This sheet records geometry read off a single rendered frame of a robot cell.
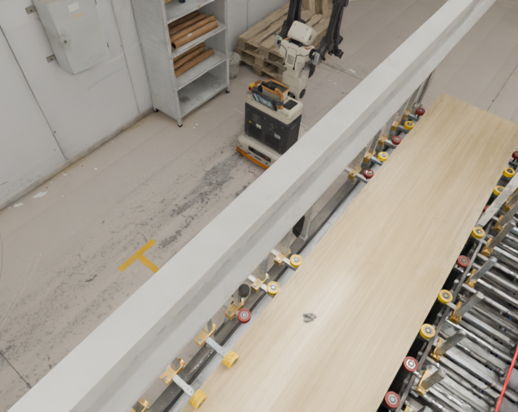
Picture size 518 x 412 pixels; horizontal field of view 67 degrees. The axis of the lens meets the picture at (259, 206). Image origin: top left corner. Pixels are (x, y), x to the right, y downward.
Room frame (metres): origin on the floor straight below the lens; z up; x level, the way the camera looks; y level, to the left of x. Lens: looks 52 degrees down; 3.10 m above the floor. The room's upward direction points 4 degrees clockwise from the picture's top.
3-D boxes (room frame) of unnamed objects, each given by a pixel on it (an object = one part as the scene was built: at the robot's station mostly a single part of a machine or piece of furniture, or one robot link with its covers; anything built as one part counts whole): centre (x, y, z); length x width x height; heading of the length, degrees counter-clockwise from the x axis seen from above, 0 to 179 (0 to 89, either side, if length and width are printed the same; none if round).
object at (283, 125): (3.13, -0.09, 0.59); 0.55 x 0.34 x 0.83; 54
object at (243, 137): (3.21, -0.14, 0.16); 0.67 x 0.64 x 0.25; 144
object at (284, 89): (3.11, -0.08, 0.87); 0.23 x 0.15 x 0.11; 54
